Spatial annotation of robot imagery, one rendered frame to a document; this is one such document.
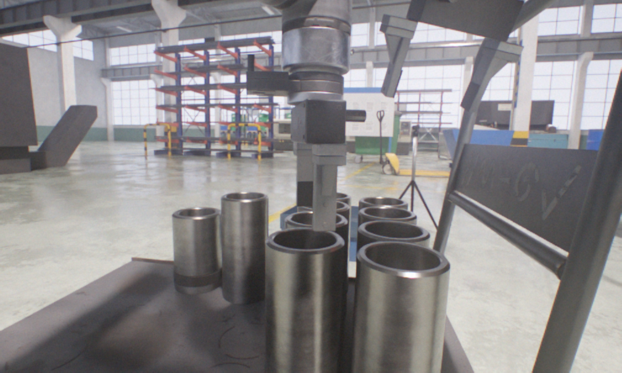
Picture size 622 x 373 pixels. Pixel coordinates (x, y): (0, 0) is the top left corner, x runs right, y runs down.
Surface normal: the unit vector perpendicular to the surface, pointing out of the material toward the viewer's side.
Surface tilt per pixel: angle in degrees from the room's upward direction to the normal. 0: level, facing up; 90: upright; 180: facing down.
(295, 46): 90
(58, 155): 90
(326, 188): 120
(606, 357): 0
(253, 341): 0
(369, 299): 90
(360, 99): 90
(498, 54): 113
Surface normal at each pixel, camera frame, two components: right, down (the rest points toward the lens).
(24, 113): 0.95, 0.00
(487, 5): 0.09, 0.51
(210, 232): 0.73, 0.11
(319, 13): 0.06, 0.13
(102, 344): 0.02, -0.99
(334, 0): 0.44, 0.13
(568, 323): -0.67, 0.00
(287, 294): -0.36, 0.11
